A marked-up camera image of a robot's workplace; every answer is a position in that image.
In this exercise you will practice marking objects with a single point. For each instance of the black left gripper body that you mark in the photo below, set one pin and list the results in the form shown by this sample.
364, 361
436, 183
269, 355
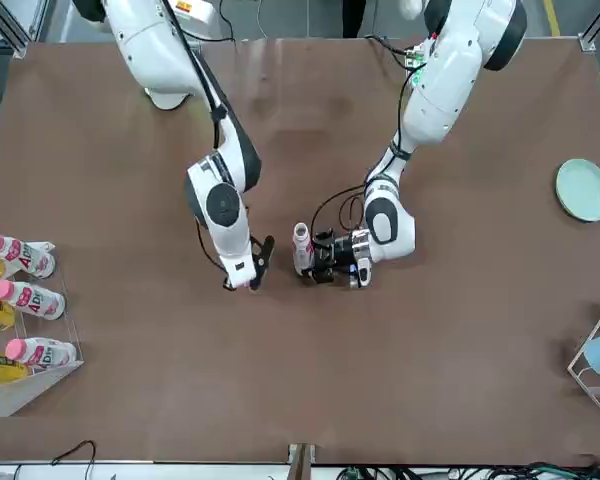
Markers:
342, 252

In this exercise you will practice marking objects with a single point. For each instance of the white drink bottle pink label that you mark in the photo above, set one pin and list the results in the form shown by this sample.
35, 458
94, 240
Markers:
302, 250

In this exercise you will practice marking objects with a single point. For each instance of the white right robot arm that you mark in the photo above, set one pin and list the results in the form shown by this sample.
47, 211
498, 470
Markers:
155, 50

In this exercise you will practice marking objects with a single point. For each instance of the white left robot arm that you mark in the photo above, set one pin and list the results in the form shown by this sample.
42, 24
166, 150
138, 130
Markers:
445, 95

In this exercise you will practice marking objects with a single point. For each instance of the white pink-capped milk bottle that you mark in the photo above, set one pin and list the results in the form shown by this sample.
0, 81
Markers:
27, 257
35, 300
45, 352

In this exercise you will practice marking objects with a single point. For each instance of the clear acrylic bottle shelf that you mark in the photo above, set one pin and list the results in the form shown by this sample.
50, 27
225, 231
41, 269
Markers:
40, 390

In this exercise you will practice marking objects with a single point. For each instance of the person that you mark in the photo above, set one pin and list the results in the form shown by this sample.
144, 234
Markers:
355, 15

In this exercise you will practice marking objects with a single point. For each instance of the white control box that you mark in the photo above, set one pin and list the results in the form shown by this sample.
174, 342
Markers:
192, 10

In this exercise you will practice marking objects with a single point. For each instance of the mint green plate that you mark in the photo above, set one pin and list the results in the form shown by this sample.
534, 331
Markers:
584, 190

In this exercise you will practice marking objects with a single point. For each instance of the aluminium profile post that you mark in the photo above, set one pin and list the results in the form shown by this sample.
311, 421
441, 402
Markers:
301, 462

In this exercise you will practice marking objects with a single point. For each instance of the aluminium frame beam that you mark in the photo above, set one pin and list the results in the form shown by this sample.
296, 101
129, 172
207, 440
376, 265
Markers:
597, 30
10, 30

